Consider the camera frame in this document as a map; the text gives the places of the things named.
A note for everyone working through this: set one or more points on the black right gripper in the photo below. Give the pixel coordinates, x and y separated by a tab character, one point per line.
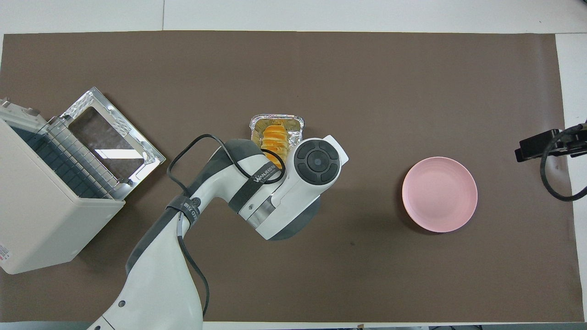
578	140

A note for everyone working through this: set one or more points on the sliced golden bread loaf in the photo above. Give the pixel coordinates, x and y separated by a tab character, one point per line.
275	140

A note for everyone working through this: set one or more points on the aluminium foil tray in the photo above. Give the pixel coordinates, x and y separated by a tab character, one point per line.
257	126

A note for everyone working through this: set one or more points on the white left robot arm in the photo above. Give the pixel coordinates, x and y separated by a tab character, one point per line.
293	192

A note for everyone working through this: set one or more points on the glass oven door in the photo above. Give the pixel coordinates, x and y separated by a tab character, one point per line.
110	137

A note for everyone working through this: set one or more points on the white toaster oven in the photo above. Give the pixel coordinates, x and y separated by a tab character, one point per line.
36	215

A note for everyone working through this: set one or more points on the pink round plate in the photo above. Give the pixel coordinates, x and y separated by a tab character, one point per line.
439	195

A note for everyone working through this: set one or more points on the brown table mat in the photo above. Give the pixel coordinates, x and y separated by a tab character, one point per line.
293	68

